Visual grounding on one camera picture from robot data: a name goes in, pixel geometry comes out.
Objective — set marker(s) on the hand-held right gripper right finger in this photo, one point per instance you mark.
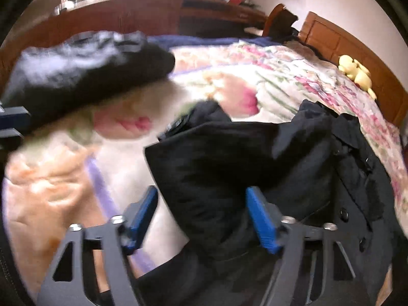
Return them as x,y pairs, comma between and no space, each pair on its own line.
261,220

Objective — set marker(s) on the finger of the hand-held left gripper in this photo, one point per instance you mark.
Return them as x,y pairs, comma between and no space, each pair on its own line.
12,119

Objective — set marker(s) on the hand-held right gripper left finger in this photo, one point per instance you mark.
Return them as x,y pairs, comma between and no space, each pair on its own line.
143,216

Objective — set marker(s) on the large black coat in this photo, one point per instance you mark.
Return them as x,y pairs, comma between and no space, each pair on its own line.
223,153

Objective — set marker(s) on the black garment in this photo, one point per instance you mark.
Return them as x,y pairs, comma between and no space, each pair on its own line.
89,70

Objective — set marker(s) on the floral blanket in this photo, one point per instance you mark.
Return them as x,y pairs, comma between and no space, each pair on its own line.
271,79

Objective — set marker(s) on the long wooden cabinet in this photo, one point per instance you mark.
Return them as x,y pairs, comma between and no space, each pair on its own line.
127,12

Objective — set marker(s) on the yellow plush toy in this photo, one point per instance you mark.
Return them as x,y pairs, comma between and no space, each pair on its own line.
360,76

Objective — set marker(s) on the wooden headboard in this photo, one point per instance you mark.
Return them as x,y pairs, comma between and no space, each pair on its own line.
334,41

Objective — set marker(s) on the wooden chair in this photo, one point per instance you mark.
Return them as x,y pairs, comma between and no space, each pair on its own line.
274,16

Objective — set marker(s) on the red basket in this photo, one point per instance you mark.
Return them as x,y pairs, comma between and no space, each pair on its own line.
234,0

